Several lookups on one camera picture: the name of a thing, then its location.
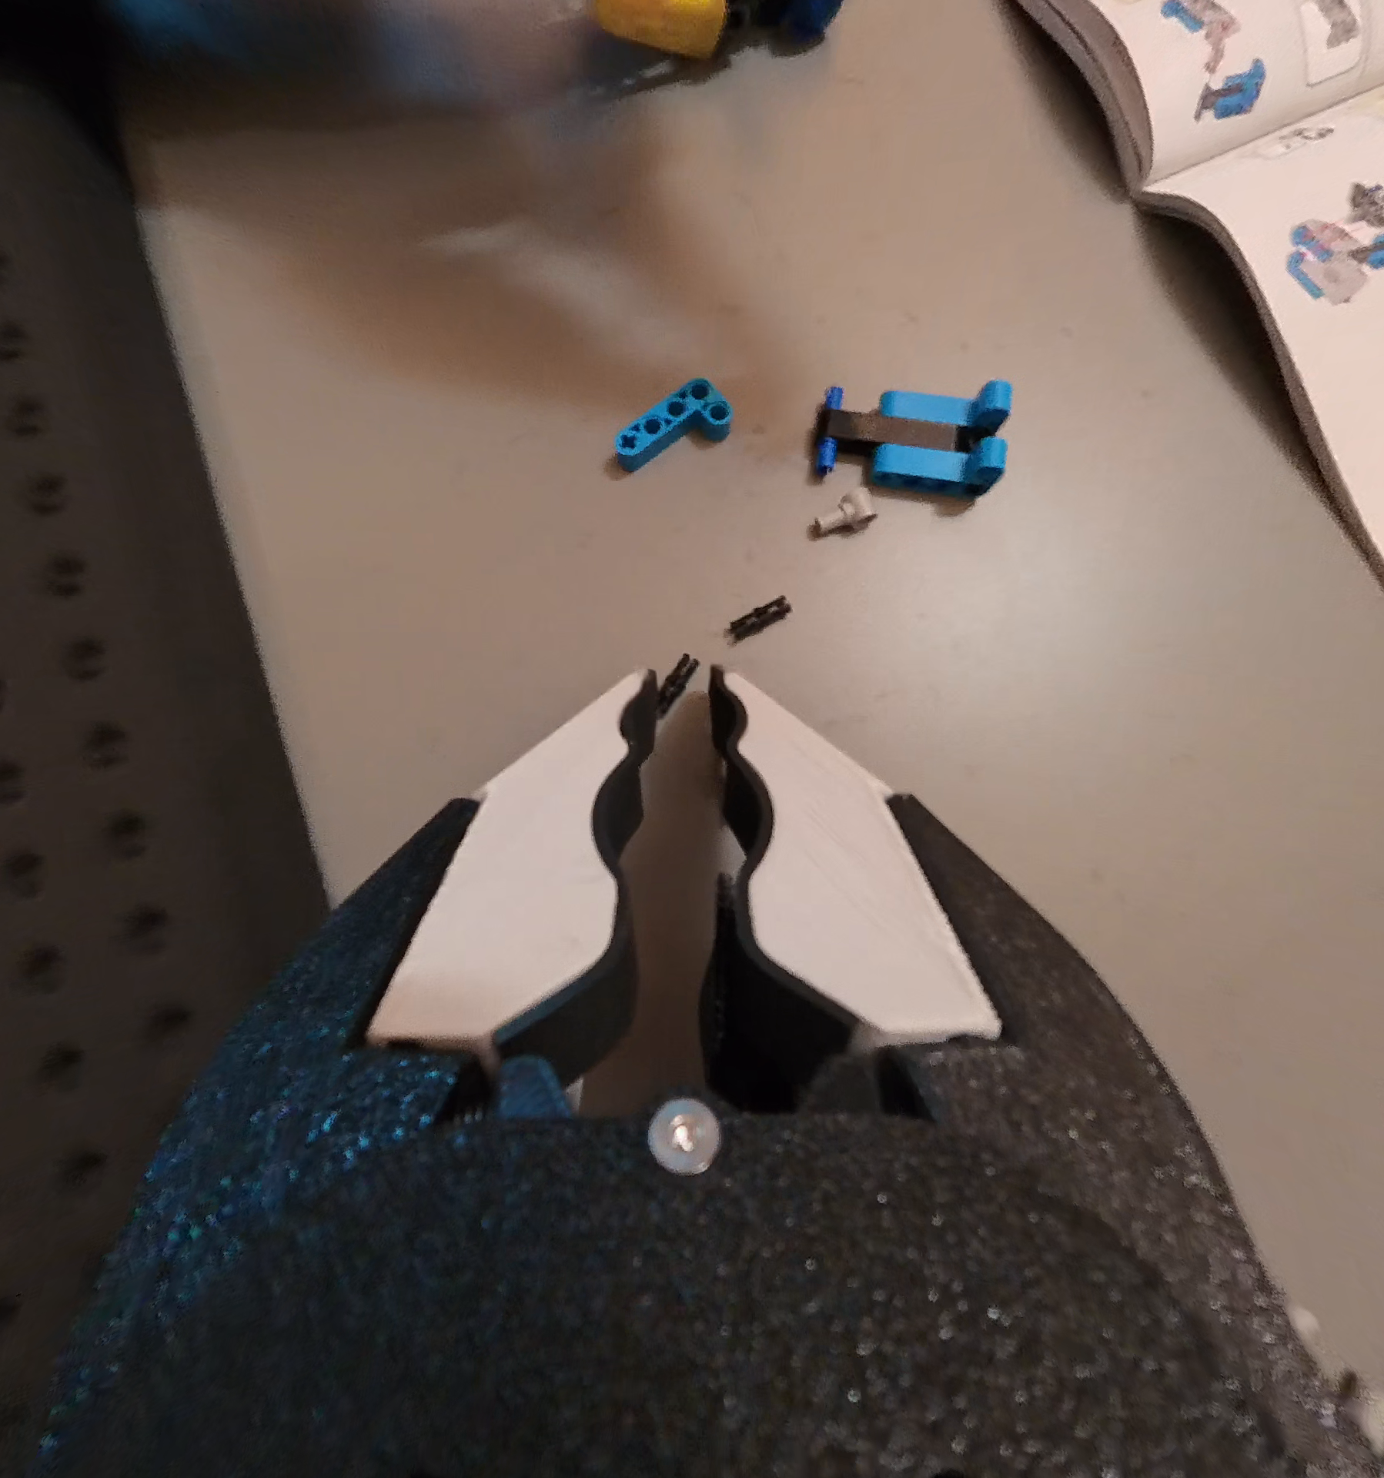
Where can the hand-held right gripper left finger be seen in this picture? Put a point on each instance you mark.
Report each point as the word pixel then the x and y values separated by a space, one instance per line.
pixel 518 901

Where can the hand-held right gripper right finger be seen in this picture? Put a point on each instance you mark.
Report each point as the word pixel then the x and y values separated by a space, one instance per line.
pixel 865 912

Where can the black connector pin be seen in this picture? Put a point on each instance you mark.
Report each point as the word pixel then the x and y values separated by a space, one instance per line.
pixel 678 679
pixel 758 619

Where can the blue beam assembly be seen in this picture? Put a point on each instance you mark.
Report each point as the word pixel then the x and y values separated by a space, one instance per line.
pixel 934 445

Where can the light grey axle pin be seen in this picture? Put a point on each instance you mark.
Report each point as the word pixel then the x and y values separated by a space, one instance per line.
pixel 844 512

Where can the black perforated pad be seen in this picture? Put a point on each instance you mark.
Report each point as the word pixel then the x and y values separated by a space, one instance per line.
pixel 91 693

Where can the blue angled toy beam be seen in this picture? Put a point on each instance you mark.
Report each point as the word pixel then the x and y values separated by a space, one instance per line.
pixel 668 428

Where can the instruction booklet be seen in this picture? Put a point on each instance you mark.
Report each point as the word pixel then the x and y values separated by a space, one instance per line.
pixel 1315 231

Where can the partly built toy model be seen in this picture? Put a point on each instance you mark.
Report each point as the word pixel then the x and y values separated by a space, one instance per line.
pixel 657 23

